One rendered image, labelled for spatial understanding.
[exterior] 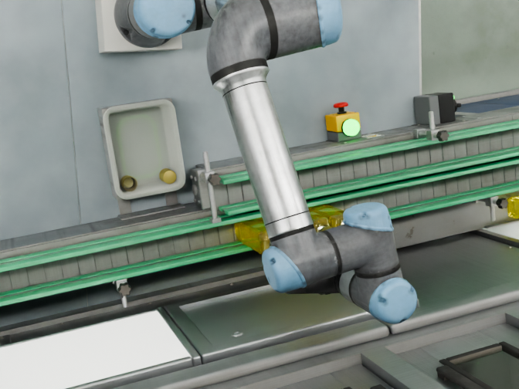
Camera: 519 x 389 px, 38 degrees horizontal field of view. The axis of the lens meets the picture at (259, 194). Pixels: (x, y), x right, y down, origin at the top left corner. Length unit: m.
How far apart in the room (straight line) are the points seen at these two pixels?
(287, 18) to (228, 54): 0.11
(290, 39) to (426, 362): 0.63
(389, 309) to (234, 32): 0.50
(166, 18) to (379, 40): 0.74
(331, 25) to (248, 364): 0.62
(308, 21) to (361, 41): 0.88
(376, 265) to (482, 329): 0.40
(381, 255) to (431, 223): 0.89
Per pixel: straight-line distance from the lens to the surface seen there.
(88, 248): 1.74
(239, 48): 1.22
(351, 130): 2.00
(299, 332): 1.52
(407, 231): 2.09
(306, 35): 1.27
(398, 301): 1.25
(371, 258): 1.24
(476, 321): 1.57
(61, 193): 1.92
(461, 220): 2.18
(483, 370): 1.41
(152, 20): 1.61
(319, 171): 1.95
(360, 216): 1.22
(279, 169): 1.20
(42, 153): 1.91
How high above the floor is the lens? 2.65
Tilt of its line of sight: 69 degrees down
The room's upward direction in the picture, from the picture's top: 112 degrees clockwise
